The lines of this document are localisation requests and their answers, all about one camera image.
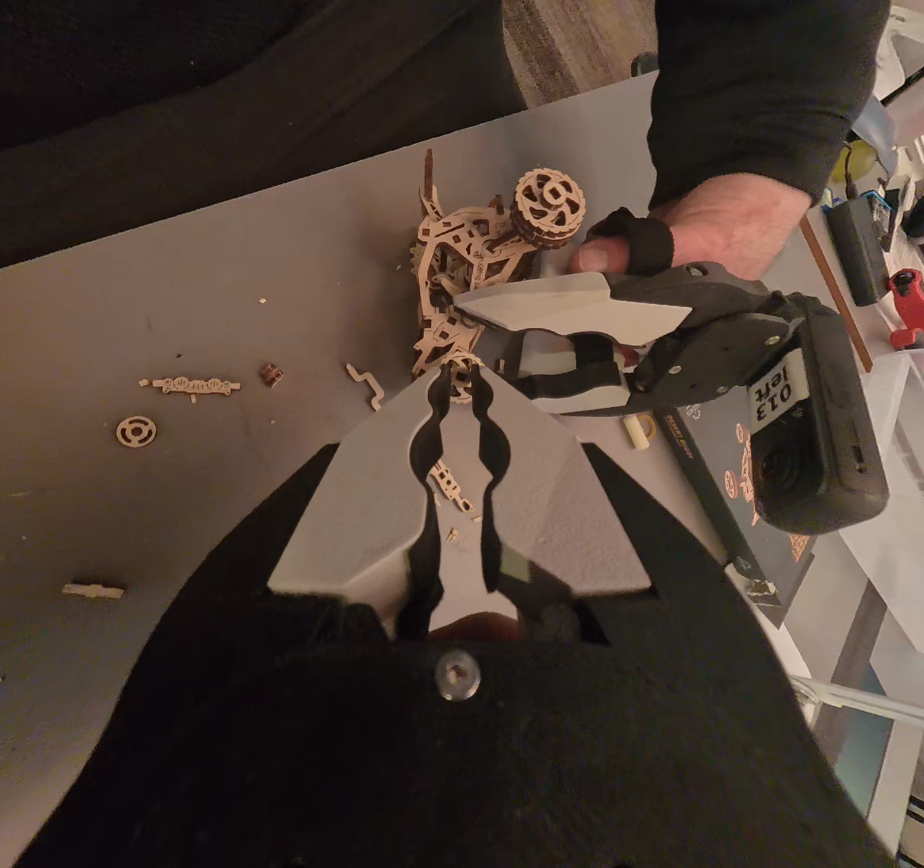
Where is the black model kit box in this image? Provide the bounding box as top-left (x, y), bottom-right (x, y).
top-left (653, 406), bottom-right (820, 627)

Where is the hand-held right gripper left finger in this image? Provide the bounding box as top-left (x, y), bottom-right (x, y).
top-left (267, 366), bottom-right (452, 641)

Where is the person's black clothing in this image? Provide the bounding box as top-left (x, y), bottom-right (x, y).
top-left (0, 0), bottom-right (528, 270)

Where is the person's left hand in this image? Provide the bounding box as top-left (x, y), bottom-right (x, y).
top-left (566, 174), bottom-right (813, 281)

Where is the wooden ornamented strip part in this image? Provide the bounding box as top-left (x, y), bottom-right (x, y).
top-left (139, 374), bottom-right (242, 404)

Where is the person's left forearm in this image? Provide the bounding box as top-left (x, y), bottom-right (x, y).
top-left (646, 0), bottom-right (892, 212)

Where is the wooden forked frame part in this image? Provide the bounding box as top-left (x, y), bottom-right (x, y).
top-left (431, 460), bottom-right (475, 513)

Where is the wooden buggy model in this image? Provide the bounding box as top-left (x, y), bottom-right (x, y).
top-left (396, 148), bottom-right (587, 407)

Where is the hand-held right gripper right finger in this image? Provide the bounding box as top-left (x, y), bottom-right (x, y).
top-left (469, 366), bottom-right (654, 600)

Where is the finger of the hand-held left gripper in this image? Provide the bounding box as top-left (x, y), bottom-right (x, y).
top-left (497, 329), bottom-right (652, 416)
top-left (452, 271), bottom-right (694, 349)

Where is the red tool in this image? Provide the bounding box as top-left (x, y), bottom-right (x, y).
top-left (888, 269), bottom-right (924, 351)

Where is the wooden zigzag bracket part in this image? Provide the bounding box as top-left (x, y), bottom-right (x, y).
top-left (345, 363), bottom-right (384, 413)

